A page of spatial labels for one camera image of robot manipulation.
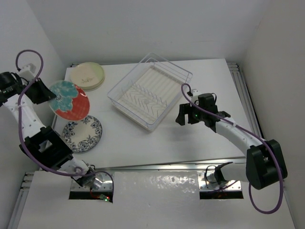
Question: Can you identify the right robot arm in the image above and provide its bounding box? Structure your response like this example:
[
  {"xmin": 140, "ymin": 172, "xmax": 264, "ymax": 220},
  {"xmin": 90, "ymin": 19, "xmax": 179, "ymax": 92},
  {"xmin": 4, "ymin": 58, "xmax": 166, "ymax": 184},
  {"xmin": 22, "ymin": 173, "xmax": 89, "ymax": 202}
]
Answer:
[{"xmin": 175, "ymin": 90, "xmax": 288, "ymax": 190}]

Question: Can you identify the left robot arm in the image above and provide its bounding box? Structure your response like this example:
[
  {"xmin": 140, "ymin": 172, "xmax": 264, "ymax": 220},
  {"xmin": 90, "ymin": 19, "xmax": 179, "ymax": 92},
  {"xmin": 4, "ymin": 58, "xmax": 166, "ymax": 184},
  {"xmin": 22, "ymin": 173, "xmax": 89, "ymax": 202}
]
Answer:
[{"xmin": 0, "ymin": 71, "xmax": 96, "ymax": 187}]

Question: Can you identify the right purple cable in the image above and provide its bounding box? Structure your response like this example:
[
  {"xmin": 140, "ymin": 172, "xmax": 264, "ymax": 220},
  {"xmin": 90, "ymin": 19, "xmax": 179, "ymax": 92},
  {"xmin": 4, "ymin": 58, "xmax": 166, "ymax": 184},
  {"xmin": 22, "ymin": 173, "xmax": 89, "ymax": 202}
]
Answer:
[{"xmin": 181, "ymin": 83, "xmax": 285, "ymax": 214}]

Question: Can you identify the white wire dish rack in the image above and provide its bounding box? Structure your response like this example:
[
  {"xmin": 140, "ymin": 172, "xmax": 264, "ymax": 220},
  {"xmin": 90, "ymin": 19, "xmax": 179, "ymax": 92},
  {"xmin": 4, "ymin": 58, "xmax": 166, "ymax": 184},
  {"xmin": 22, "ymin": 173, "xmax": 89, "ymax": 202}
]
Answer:
[{"xmin": 107, "ymin": 52, "xmax": 193, "ymax": 131}]

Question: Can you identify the small circuit board with LEDs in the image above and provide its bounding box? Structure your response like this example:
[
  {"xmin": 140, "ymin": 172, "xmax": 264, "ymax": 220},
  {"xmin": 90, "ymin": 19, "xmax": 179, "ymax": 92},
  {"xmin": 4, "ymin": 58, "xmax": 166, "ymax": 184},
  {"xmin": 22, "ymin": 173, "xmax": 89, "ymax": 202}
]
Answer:
[{"xmin": 90, "ymin": 188, "xmax": 110, "ymax": 202}]

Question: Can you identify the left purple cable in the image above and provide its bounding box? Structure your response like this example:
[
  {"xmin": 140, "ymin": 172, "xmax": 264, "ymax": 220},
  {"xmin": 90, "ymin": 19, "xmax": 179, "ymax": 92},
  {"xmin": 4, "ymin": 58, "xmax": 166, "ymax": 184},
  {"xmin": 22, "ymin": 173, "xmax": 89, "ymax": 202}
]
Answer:
[{"xmin": 15, "ymin": 49, "xmax": 114, "ymax": 177}]

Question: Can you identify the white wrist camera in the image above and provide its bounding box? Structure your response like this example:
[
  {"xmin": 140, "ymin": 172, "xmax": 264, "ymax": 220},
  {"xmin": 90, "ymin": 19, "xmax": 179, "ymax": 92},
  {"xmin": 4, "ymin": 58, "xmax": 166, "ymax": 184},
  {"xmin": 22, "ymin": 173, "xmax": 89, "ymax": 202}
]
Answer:
[
  {"xmin": 18, "ymin": 63, "xmax": 36, "ymax": 82},
  {"xmin": 187, "ymin": 89, "xmax": 201, "ymax": 105}
]

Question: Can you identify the cream and green plate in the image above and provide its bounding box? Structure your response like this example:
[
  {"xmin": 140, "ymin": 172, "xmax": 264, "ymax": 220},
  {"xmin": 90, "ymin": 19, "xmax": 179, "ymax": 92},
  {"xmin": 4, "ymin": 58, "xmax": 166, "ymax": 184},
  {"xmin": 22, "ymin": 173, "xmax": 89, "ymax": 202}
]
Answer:
[{"xmin": 70, "ymin": 62, "xmax": 105, "ymax": 91}]

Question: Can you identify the cream and pink plate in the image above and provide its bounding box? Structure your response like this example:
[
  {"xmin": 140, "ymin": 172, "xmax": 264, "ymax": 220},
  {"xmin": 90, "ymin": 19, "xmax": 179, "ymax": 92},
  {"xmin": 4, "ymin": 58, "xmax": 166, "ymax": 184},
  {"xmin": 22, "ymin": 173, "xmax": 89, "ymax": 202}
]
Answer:
[{"xmin": 76, "ymin": 72, "xmax": 105, "ymax": 91}]

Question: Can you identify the blue floral rimmed plate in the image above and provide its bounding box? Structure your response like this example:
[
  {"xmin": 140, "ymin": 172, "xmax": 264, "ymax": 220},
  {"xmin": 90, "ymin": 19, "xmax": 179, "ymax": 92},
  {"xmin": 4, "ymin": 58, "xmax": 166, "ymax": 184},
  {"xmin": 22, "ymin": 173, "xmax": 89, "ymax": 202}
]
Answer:
[{"xmin": 61, "ymin": 115, "xmax": 102, "ymax": 153}]

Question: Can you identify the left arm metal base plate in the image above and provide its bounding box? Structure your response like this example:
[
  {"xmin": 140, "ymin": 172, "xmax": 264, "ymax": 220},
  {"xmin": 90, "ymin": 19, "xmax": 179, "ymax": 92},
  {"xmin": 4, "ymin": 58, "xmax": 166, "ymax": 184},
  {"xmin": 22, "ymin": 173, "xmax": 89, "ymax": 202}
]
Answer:
[{"xmin": 70, "ymin": 172, "xmax": 114, "ymax": 192}]

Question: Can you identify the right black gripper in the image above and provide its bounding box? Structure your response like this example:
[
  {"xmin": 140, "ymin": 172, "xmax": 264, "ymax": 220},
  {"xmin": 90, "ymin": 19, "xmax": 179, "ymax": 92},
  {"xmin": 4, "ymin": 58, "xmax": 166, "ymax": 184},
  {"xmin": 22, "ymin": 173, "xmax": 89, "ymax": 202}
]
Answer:
[{"xmin": 176, "ymin": 102, "xmax": 206, "ymax": 125}]

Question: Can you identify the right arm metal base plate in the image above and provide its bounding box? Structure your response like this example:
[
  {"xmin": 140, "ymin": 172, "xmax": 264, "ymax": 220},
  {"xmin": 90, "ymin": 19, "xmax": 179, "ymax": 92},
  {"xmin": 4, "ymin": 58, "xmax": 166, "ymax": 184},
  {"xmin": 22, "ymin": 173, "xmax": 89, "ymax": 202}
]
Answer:
[{"xmin": 197, "ymin": 165, "xmax": 242, "ymax": 193}]

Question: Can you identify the aluminium frame rail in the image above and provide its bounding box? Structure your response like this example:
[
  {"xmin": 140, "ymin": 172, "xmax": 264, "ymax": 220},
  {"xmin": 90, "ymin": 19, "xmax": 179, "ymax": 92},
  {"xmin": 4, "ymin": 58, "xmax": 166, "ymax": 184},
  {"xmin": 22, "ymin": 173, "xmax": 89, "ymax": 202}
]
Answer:
[{"xmin": 227, "ymin": 62, "xmax": 285, "ymax": 189}]

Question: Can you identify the purple cable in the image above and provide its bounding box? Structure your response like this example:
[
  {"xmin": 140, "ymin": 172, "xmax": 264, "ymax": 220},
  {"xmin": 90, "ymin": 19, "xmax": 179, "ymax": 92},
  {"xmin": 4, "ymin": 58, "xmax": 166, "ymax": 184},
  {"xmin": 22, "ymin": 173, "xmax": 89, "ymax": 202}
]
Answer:
[
  {"xmin": 181, "ymin": 83, "xmax": 285, "ymax": 214},
  {"xmin": 15, "ymin": 49, "xmax": 114, "ymax": 177}
]

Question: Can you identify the red and blue plate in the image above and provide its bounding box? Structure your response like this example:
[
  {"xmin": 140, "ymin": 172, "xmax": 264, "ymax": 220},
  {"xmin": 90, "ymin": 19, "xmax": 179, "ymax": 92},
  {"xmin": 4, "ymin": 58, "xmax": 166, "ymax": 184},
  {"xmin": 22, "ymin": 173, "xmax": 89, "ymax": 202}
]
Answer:
[{"xmin": 48, "ymin": 80, "xmax": 90, "ymax": 121}]

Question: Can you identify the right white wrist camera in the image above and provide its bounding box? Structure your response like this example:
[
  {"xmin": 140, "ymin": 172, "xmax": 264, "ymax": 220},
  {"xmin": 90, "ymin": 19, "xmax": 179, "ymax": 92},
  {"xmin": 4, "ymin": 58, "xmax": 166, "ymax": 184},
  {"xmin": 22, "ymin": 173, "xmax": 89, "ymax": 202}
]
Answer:
[{"xmin": 187, "ymin": 89, "xmax": 201, "ymax": 105}]

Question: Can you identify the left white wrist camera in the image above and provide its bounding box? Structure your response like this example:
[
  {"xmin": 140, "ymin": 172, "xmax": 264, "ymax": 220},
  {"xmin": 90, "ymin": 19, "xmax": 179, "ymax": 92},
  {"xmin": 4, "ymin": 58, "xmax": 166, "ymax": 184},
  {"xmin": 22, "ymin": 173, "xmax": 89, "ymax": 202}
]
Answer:
[{"xmin": 18, "ymin": 63, "xmax": 36, "ymax": 82}]

